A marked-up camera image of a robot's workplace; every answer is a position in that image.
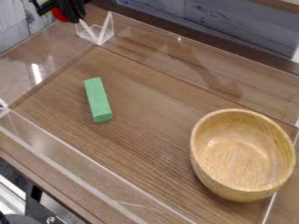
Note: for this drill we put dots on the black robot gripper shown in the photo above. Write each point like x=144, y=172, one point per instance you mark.
x=73, y=8

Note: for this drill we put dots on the clear acrylic tray wall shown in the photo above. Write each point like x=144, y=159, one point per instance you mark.
x=122, y=171

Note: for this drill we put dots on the green rectangular block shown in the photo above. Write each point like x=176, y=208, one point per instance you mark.
x=98, y=100

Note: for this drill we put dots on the red felt strawberry toy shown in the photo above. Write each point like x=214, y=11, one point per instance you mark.
x=59, y=15

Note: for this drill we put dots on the clear acrylic corner bracket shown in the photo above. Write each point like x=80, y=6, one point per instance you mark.
x=98, y=34

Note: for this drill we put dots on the black table leg bracket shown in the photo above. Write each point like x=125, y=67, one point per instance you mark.
x=35, y=209

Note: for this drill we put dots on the light wooden bowl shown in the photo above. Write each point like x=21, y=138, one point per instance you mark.
x=242, y=154

